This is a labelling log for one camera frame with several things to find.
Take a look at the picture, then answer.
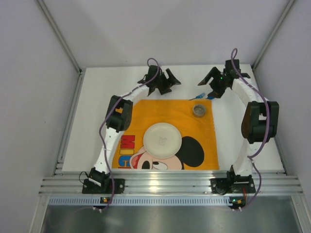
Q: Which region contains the blue plastic fork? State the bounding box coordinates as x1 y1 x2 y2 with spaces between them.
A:
190 93 206 100

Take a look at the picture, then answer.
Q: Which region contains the small grey cup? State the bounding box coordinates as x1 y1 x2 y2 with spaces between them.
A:
192 104 207 118

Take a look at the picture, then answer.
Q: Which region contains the cream round plate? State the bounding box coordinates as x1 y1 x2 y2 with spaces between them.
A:
143 122 182 159

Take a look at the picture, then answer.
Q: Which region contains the orange Mickey Mouse cloth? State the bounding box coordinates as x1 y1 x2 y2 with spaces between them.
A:
112 100 219 170

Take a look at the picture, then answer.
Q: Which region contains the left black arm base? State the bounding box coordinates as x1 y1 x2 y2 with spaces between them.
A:
82 170 125 194

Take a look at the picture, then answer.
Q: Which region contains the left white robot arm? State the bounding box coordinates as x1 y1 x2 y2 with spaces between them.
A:
88 65 181 189

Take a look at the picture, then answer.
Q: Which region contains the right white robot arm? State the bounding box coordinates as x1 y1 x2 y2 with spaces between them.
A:
199 58 279 192

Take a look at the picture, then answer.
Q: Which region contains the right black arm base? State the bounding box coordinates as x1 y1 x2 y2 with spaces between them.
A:
210 175 256 195

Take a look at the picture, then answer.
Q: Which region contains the aluminium mounting rail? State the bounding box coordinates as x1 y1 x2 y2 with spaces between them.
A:
39 169 303 196

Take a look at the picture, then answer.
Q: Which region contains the perforated cable tray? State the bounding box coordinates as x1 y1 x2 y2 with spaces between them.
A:
49 196 245 207

